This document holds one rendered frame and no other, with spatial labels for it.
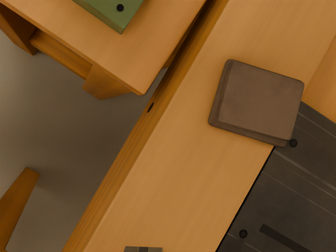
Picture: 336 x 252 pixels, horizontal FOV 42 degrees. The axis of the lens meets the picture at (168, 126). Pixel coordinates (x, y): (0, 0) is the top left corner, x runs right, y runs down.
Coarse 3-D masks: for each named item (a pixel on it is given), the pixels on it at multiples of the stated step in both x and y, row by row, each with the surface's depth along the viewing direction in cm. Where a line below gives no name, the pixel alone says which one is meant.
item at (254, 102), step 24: (240, 72) 48; (264, 72) 49; (216, 96) 50; (240, 96) 49; (264, 96) 49; (288, 96) 50; (216, 120) 49; (240, 120) 49; (264, 120) 49; (288, 120) 50
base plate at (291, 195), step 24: (312, 120) 54; (288, 144) 53; (312, 144) 54; (264, 168) 53; (288, 168) 53; (312, 168) 54; (264, 192) 53; (288, 192) 54; (312, 192) 54; (240, 216) 52; (264, 216) 53; (288, 216) 54; (312, 216) 54; (240, 240) 52; (264, 240) 53; (288, 240) 54; (312, 240) 54
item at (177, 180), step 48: (240, 0) 51; (288, 0) 52; (192, 48) 55; (240, 48) 51; (288, 48) 53; (192, 96) 50; (144, 144) 50; (192, 144) 51; (240, 144) 52; (96, 192) 62; (144, 192) 50; (192, 192) 51; (240, 192) 52; (96, 240) 49; (144, 240) 50; (192, 240) 51
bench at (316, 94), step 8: (192, 24) 84; (176, 48) 108; (328, 48) 56; (328, 56) 56; (168, 64) 130; (320, 64) 56; (328, 64) 56; (320, 72) 56; (328, 72) 56; (312, 80) 56; (320, 80) 56; (328, 80) 56; (312, 88) 56; (320, 88) 56; (328, 88) 56; (304, 96) 56; (312, 96) 56; (320, 96) 56; (328, 96) 56; (312, 104) 56; (320, 104) 56; (328, 104) 56; (320, 112) 56; (328, 112) 56
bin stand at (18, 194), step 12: (24, 168) 129; (24, 180) 114; (36, 180) 122; (12, 192) 96; (24, 192) 101; (0, 204) 82; (12, 204) 87; (24, 204) 92; (0, 216) 76; (12, 216) 80; (0, 228) 70; (12, 228) 74; (0, 240) 66
